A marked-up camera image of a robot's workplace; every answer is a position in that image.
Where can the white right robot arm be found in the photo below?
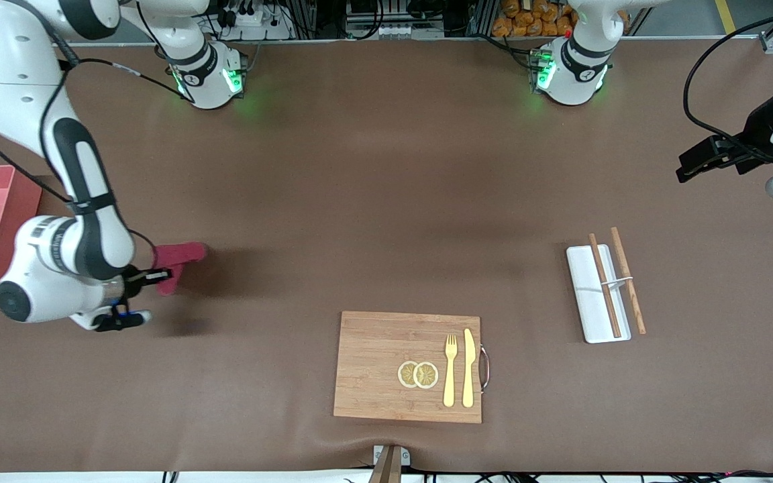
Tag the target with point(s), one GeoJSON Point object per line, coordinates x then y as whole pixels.
{"type": "Point", "coordinates": [78, 241]}

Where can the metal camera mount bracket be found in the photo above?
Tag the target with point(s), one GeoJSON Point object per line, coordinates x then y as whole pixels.
{"type": "Point", "coordinates": [390, 463]}

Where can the wooden rod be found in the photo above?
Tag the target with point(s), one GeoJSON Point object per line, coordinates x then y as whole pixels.
{"type": "Point", "coordinates": [600, 268]}
{"type": "Point", "coordinates": [623, 258]}

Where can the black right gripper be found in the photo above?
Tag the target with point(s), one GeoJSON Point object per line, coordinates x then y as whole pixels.
{"type": "Point", "coordinates": [135, 279]}

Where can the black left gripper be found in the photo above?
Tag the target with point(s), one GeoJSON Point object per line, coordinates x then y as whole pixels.
{"type": "Point", "coordinates": [757, 131]}

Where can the orange snack packets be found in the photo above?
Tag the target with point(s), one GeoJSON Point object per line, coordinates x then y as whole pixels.
{"type": "Point", "coordinates": [521, 23]}

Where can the white power strip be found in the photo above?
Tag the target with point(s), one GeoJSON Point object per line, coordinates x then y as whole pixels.
{"type": "Point", "coordinates": [272, 30]}

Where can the red cloth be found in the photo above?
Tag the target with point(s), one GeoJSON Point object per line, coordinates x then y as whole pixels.
{"type": "Point", "coordinates": [182, 258]}

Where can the yellow plastic fork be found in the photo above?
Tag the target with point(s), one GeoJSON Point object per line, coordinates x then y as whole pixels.
{"type": "Point", "coordinates": [450, 382]}

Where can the white rack tray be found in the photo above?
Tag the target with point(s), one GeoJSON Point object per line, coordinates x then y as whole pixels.
{"type": "Point", "coordinates": [596, 315]}

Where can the yellow plastic knife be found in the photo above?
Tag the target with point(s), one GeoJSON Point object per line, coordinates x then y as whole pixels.
{"type": "Point", "coordinates": [468, 369]}

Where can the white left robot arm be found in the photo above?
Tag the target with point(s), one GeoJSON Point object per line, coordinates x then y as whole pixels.
{"type": "Point", "coordinates": [578, 67]}

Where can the bamboo cutting board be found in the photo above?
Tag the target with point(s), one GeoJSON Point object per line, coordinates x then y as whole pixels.
{"type": "Point", "coordinates": [373, 362]}

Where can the lemon slice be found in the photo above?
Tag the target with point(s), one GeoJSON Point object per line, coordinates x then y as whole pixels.
{"type": "Point", "coordinates": [427, 375]}
{"type": "Point", "coordinates": [404, 374]}

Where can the small white device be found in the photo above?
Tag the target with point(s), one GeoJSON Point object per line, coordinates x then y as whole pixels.
{"type": "Point", "coordinates": [386, 30]}

